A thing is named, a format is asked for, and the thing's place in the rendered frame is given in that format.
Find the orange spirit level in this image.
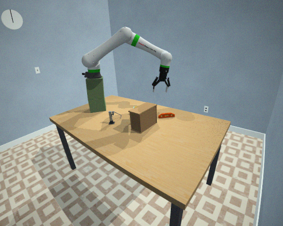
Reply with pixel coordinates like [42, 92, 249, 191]
[158, 113, 175, 118]

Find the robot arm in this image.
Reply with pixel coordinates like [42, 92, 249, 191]
[82, 27, 172, 79]

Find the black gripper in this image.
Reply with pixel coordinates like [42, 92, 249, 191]
[152, 72, 170, 92]

